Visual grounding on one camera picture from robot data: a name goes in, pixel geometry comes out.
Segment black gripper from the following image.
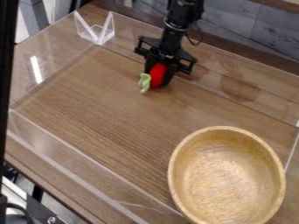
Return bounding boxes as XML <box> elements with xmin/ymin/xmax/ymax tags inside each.
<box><xmin>135</xmin><ymin>36</ymin><xmax>198</xmax><ymax>87</ymax></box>

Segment red plush strawberry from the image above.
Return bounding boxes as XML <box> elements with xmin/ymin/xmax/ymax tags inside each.
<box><xmin>138</xmin><ymin>63</ymin><xmax>167</xmax><ymax>94</ymax></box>

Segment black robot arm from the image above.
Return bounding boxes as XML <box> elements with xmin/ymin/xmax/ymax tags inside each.
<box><xmin>135</xmin><ymin>0</ymin><xmax>205</xmax><ymax>88</ymax></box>

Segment clear acrylic tray walls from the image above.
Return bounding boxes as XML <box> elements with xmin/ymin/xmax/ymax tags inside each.
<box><xmin>6</xmin><ymin>15</ymin><xmax>299</xmax><ymax>224</ymax></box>

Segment wooden bowl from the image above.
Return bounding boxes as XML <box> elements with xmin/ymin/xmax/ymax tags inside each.
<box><xmin>167</xmin><ymin>126</ymin><xmax>286</xmax><ymax>224</ymax></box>

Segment black foreground pole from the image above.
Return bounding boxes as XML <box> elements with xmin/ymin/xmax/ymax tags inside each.
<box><xmin>0</xmin><ymin>0</ymin><xmax>19</xmax><ymax>179</ymax></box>

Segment black cable bottom left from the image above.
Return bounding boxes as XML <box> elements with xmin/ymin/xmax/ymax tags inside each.
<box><xmin>4</xmin><ymin>202</ymin><xmax>34</xmax><ymax>224</ymax></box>

